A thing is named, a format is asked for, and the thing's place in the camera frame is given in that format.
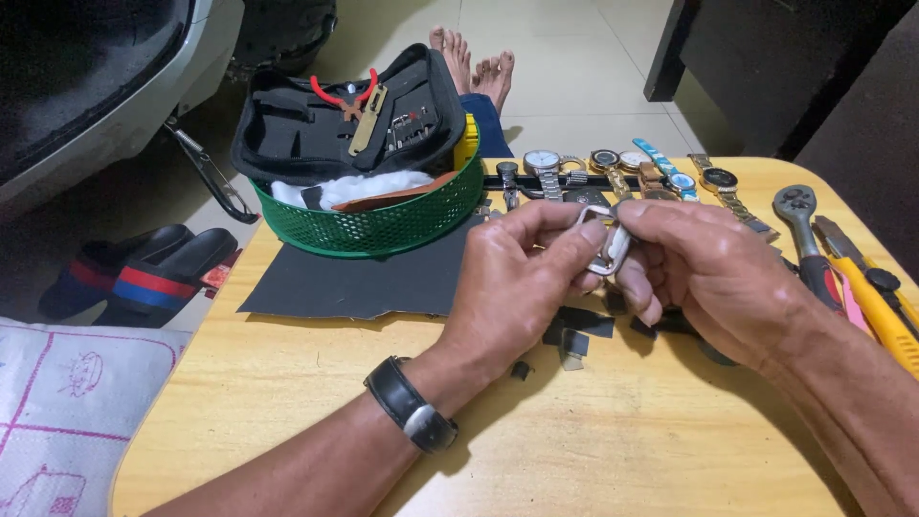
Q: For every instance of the white scooter body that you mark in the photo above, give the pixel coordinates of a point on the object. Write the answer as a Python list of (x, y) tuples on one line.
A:
[(93, 79)]

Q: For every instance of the brown leather piece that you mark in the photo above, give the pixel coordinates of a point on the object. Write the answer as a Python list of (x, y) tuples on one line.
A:
[(402, 197)]

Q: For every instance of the dark sandpaper scrap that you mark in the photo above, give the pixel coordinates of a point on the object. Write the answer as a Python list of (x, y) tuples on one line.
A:
[(671, 323), (581, 323), (521, 370)]

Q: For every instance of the black leather wristwatch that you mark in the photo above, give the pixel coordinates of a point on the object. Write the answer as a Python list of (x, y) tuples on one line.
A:
[(409, 406)]

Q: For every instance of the white cotton wad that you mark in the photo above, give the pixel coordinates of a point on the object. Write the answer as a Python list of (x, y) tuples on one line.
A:
[(359, 187)]

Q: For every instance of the silver watch case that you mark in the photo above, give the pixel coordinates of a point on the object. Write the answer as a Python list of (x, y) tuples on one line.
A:
[(616, 255)]

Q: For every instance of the silver white-dial watch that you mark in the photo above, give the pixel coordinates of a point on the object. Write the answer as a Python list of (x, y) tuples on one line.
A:
[(542, 164)]

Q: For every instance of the black zip tool case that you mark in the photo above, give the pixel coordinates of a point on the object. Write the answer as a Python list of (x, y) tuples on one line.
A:
[(301, 136)]

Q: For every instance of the white pink-print cushion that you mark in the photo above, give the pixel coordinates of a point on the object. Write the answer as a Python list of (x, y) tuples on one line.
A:
[(72, 416)]

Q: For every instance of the black red-blue striped sandal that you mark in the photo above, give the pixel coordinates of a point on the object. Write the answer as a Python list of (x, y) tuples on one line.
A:
[(93, 273), (165, 280)]

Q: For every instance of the pink plastic tool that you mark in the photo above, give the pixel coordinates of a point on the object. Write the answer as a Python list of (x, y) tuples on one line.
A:
[(854, 305)]

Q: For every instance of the person's blue jeans leg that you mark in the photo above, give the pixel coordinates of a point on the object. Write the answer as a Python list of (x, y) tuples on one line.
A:
[(488, 126)]

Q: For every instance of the black flat bar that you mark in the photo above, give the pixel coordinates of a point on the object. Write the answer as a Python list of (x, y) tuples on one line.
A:
[(531, 183)]

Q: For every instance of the dark grey sandpaper sheet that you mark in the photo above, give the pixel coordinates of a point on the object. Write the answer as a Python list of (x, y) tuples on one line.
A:
[(359, 284)]

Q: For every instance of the brass flat tool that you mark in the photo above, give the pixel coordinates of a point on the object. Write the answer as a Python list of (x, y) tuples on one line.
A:
[(366, 126)]

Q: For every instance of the black scooter tyre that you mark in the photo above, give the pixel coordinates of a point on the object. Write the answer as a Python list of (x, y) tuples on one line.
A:
[(287, 32)]

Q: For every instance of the rose gold white-dial watch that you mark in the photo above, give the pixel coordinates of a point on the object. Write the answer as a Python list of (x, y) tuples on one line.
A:
[(642, 172)]

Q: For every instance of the set of screwdriver bits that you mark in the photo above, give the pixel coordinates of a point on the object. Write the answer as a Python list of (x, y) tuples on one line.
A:
[(413, 129)]

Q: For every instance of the green perforated plastic basket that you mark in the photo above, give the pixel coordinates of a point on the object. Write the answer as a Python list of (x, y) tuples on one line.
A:
[(373, 226)]

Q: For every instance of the yellow plastic box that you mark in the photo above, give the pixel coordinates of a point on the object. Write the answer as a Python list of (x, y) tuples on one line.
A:
[(467, 143)]

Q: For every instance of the gold black-dial watch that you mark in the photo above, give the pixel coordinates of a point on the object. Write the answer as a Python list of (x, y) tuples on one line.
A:
[(607, 161)]

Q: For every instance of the person's right foot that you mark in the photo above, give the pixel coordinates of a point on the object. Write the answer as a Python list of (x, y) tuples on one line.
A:
[(495, 79)]

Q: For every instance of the small red packet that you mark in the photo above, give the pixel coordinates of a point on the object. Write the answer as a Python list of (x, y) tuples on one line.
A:
[(217, 275)]

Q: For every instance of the person's foot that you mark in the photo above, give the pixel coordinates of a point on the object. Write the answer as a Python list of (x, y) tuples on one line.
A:
[(454, 57), (495, 79)]

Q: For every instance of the dark wooden furniture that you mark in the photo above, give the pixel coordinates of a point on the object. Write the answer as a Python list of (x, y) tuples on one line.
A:
[(761, 64)]

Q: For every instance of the person's left foot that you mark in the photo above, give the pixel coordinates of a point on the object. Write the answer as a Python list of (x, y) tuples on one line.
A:
[(454, 57)]

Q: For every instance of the black scooter kickstand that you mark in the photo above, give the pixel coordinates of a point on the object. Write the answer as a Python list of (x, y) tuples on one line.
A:
[(212, 179)]

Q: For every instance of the person's left hand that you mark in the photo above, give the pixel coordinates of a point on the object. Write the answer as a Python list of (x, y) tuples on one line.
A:
[(502, 287)]

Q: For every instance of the dark wooden panel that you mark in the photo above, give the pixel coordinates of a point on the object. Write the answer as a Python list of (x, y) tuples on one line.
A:
[(869, 151)]

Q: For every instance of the yellow utility knife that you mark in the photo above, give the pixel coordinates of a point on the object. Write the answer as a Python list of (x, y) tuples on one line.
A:
[(879, 312)]

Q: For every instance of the person's right hand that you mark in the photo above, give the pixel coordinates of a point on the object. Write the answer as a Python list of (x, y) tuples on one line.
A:
[(718, 280)]

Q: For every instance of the small black-dial watch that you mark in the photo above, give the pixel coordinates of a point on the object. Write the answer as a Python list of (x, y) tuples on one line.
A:
[(508, 172)]

